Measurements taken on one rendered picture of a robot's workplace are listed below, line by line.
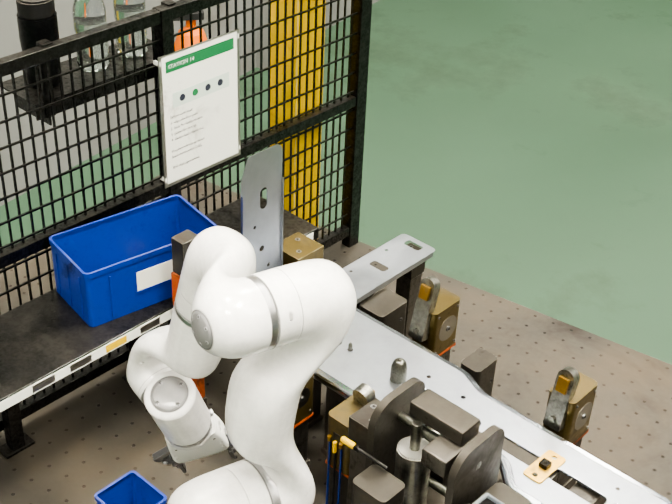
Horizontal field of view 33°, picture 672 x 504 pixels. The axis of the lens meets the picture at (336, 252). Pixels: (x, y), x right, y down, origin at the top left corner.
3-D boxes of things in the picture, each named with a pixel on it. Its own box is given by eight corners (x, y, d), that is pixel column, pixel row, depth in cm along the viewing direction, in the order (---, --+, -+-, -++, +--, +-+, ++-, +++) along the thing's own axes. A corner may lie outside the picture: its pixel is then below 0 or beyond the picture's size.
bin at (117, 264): (221, 279, 239) (219, 227, 232) (90, 329, 223) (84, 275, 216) (180, 243, 250) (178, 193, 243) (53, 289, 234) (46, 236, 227)
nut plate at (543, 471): (549, 450, 204) (550, 445, 203) (566, 460, 202) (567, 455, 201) (521, 473, 199) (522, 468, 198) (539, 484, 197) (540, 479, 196)
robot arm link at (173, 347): (135, 262, 168) (113, 385, 189) (199, 336, 161) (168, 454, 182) (184, 242, 173) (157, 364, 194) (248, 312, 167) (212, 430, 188)
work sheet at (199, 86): (241, 154, 261) (239, 28, 244) (165, 189, 247) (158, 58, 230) (235, 151, 262) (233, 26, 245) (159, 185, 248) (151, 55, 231)
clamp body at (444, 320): (456, 418, 255) (472, 293, 236) (422, 444, 248) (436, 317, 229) (433, 404, 259) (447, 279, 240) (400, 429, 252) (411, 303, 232)
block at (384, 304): (408, 394, 262) (418, 295, 246) (375, 419, 254) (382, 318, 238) (385, 380, 266) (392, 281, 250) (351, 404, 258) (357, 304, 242)
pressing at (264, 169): (282, 281, 245) (284, 142, 226) (243, 303, 238) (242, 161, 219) (280, 280, 245) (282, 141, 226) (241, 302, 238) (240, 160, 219)
